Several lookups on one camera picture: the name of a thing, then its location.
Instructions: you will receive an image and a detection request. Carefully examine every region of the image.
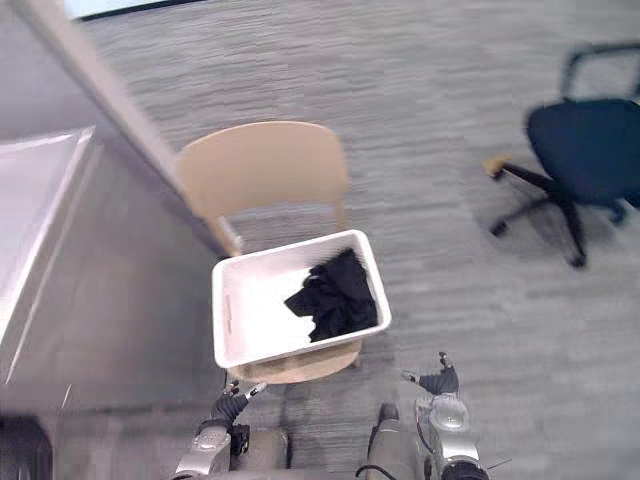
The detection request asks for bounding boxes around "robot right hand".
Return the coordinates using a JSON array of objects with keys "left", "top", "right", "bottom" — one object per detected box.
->
[{"left": 401, "top": 351, "right": 460, "bottom": 396}]

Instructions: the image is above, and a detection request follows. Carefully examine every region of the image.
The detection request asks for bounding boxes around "dark office chair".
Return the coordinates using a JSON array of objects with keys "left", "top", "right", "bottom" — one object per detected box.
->
[{"left": 482, "top": 42, "right": 640, "bottom": 269}]

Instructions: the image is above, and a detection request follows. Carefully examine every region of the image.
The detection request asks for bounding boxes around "beige wooden chair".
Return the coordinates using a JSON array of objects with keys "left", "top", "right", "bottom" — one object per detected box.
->
[{"left": 173, "top": 120, "right": 362, "bottom": 385}]

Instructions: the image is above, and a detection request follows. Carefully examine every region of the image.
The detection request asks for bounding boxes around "white plastic laundry basket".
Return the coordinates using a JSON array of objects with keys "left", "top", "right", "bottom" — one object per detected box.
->
[{"left": 211, "top": 228, "right": 393, "bottom": 370}]

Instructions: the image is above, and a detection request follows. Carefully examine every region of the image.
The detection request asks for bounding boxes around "dark round object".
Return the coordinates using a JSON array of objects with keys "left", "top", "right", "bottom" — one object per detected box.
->
[{"left": 0, "top": 413, "right": 54, "bottom": 480}]

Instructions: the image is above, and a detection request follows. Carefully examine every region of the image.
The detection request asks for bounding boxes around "silver front-load washing machine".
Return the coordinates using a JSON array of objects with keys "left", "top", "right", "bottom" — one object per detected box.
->
[{"left": 0, "top": 124, "right": 229, "bottom": 416}]

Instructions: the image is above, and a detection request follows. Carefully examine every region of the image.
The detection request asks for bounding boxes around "grey partition panel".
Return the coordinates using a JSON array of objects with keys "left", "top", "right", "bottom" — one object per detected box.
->
[{"left": 14, "top": 0, "right": 242, "bottom": 257}]

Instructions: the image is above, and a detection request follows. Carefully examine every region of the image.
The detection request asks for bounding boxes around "robot left leg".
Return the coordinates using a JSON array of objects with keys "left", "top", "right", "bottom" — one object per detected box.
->
[{"left": 247, "top": 428, "right": 292, "bottom": 474}]

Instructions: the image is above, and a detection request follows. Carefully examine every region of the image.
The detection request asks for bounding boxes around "black garment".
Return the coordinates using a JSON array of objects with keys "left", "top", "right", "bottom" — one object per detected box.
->
[{"left": 283, "top": 248, "right": 380, "bottom": 345}]

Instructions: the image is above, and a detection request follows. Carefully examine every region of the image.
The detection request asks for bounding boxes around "robot leg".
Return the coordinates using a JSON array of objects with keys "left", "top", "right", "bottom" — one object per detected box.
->
[
  {"left": 366, "top": 402, "right": 402, "bottom": 480},
  {"left": 247, "top": 428, "right": 292, "bottom": 474}
]

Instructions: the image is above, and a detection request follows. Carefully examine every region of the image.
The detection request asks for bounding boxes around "robot right leg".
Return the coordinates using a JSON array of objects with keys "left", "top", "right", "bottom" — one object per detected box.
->
[{"left": 366, "top": 402, "right": 402, "bottom": 480}]

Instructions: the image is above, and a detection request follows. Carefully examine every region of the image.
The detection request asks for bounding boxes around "small tan block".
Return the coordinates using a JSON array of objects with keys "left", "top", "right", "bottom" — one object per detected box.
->
[{"left": 483, "top": 155, "right": 514, "bottom": 177}]

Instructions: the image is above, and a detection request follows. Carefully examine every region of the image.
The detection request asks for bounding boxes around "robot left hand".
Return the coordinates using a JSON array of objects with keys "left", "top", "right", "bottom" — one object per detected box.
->
[{"left": 209, "top": 380, "right": 269, "bottom": 426}]

